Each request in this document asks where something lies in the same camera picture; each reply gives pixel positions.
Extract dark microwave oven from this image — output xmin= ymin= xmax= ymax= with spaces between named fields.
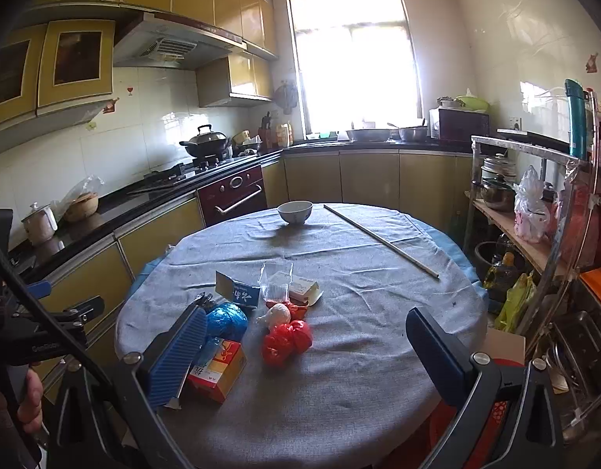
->
xmin=430 ymin=107 xmax=491 ymax=143

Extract cooking oil bottle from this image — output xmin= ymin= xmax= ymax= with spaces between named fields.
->
xmin=486 ymin=251 xmax=521 ymax=301

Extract steel range hood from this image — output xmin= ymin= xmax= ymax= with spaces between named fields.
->
xmin=112 ymin=12 xmax=247 ymax=70

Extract clear plastic box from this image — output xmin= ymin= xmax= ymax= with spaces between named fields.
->
xmin=258 ymin=261 xmax=294 ymax=304

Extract dark red oven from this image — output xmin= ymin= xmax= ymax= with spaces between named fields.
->
xmin=197 ymin=165 xmax=268 ymax=228

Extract yellow green plastic bag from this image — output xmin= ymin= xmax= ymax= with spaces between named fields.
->
xmin=494 ymin=274 xmax=538 ymax=333

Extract pink and white plastic bag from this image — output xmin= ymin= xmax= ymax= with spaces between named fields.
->
xmin=512 ymin=166 xmax=555 ymax=244

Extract black gas stove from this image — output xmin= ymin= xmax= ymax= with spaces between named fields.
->
xmin=127 ymin=154 xmax=262 ymax=193

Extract flat black tray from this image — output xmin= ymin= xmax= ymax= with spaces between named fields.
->
xmin=496 ymin=128 xmax=581 ymax=154

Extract black kitchen countertop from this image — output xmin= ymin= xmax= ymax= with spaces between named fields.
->
xmin=7 ymin=139 xmax=477 ymax=284

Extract metal storage rack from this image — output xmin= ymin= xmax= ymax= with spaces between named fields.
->
xmin=464 ymin=129 xmax=601 ymax=469

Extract dark brown crock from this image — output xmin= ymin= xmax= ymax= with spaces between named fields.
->
xmin=475 ymin=240 xmax=501 ymax=284

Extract blue table cover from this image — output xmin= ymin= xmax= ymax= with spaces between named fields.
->
xmin=127 ymin=212 xmax=489 ymax=313

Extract clear bag with brown bowl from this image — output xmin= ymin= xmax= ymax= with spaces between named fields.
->
xmin=61 ymin=176 xmax=106 ymax=223

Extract long thin wooden stick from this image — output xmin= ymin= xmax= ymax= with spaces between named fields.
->
xmin=323 ymin=204 xmax=440 ymax=280

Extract white ceramic bowl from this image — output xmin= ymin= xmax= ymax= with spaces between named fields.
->
xmin=277 ymin=200 xmax=313 ymax=226

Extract blue and white carton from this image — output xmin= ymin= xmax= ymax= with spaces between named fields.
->
xmin=215 ymin=271 xmax=262 ymax=310

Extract steel pot with lid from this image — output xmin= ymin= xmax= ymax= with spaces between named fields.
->
xmin=480 ymin=178 xmax=518 ymax=212

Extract teal thermos bottle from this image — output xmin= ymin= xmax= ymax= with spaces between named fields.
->
xmin=564 ymin=78 xmax=590 ymax=159

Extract brown cardboard box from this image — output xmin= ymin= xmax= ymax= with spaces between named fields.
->
xmin=483 ymin=327 xmax=526 ymax=362

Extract white pot with lid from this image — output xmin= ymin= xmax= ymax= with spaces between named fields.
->
xmin=480 ymin=154 xmax=518 ymax=184

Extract round hanging strainer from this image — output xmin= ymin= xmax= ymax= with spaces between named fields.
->
xmin=273 ymin=81 xmax=298 ymax=115

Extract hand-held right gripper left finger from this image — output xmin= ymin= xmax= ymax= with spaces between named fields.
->
xmin=46 ymin=303 xmax=209 ymax=469

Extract white wad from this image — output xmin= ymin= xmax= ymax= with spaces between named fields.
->
xmin=255 ymin=302 xmax=292 ymax=327

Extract black wok with lid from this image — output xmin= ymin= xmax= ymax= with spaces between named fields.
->
xmin=179 ymin=124 xmax=233 ymax=159

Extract yellow base cabinets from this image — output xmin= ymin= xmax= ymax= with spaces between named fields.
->
xmin=37 ymin=149 xmax=477 ymax=401

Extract small yellow wall cabinet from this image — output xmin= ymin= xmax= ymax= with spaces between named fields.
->
xmin=197 ymin=51 xmax=274 ymax=108

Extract green plastic basin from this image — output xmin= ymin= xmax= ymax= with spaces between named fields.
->
xmin=454 ymin=94 xmax=490 ymax=113

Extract yellow glass door cabinet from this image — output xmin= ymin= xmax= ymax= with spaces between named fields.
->
xmin=0 ymin=20 xmax=116 ymax=130

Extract grey tablecloth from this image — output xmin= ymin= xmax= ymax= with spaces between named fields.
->
xmin=114 ymin=202 xmax=489 ymax=469

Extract bright window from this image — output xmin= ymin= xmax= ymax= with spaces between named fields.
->
xmin=287 ymin=0 xmax=423 ymax=140

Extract red plastic bag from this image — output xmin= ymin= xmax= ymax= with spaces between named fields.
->
xmin=261 ymin=320 xmax=313 ymax=367

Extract small white cardboard box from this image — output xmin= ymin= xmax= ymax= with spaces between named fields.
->
xmin=288 ymin=276 xmax=325 ymax=306

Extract person's left hand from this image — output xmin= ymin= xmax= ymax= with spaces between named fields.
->
xmin=14 ymin=366 xmax=45 ymax=438

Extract blue plastic bag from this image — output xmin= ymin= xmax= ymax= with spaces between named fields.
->
xmin=205 ymin=302 xmax=249 ymax=343

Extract red plastic basket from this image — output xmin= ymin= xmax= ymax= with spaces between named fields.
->
xmin=430 ymin=358 xmax=528 ymax=469

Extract orange and yellow box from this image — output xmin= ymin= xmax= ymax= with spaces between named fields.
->
xmin=185 ymin=337 xmax=247 ymax=404

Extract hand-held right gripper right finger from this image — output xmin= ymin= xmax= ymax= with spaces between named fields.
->
xmin=405 ymin=307 xmax=567 ymax=469

